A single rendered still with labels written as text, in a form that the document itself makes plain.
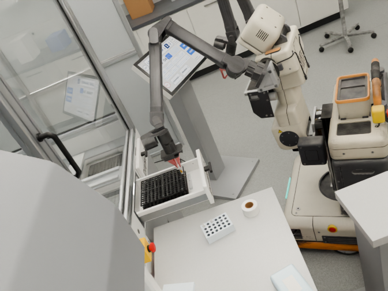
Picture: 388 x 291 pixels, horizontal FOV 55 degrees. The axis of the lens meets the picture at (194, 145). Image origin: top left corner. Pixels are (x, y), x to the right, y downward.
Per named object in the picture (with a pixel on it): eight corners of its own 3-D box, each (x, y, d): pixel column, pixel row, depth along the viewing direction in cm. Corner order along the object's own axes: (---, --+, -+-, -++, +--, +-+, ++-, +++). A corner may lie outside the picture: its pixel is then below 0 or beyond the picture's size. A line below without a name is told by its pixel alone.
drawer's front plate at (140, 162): (147, 151, 219) (139, 137, 213) (147, 182, 195) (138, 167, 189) (144, 152, 219) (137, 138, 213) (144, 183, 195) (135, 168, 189)
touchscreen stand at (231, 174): (259, 161, 306) (221, 47, 251) (237, 201, 279) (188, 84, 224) (208, 156, 335) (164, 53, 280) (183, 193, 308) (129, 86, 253)
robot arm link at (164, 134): (167, 130, 161) (165, 124, 166) (153, 136, 161) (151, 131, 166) (174, 142, 165) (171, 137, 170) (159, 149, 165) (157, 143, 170)
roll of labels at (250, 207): (256, 218, 158) (253, 212, 156) (241, 216, 162) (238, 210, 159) (261, 206, 162) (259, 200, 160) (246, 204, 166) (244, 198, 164)
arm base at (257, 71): (265, 73, 159) (270, 59, 167) (247, 66, 159) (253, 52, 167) (257, 89, 165) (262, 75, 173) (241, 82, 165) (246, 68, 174)
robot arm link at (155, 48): (160, 26, 163) (162, 36, 174) (146, 27, 163) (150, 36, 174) (162, 125, 160) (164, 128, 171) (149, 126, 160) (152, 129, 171)
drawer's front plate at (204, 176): (206, 164, 189) (198, 148, 183) (215, 203, 165) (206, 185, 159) (202, 165, 190) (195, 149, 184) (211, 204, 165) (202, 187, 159)
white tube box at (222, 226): (227, 217, 164) (225, 212, 162) (235, 230, 157) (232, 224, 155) (202, 231, 163) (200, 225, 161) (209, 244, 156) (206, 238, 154)
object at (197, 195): (202, 165, 187) (198, 156, 184) (209, 200, 166) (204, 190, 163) (129, 192, 192) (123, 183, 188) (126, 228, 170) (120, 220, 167)
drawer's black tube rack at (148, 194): (187, 175, 185) (183, 165, 181) (191, 199, 170) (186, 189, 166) (146, 190, 187) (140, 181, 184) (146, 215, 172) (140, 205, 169)
